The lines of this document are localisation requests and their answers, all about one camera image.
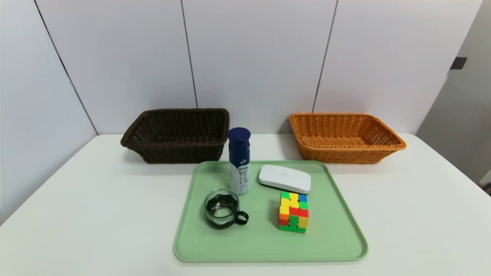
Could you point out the orange wicker basket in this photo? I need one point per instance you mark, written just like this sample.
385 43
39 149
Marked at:
345 155

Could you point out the colourful puzzle cube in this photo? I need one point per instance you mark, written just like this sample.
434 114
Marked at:
293 212

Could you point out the dark wall bracket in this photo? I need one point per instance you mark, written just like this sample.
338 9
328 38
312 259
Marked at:
458 63

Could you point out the dark brown wicker basket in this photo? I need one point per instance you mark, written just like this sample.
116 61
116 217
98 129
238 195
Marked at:
172 153

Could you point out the white rounded case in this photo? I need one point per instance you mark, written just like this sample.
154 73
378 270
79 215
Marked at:
284 178

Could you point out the white bottle with blue cap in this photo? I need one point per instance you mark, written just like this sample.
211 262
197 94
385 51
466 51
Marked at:
239 161

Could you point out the light green plastic tray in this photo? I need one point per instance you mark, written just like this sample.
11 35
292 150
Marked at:
249 241

